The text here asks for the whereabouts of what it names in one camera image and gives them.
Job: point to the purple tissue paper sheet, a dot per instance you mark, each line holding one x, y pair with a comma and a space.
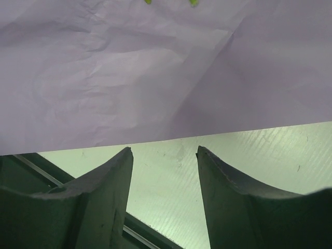
78, 74

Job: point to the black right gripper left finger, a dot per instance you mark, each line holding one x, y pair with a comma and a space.
87, 212

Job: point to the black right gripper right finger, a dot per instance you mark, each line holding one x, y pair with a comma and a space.
242, 212

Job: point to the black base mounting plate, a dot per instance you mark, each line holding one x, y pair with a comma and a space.
33, 173

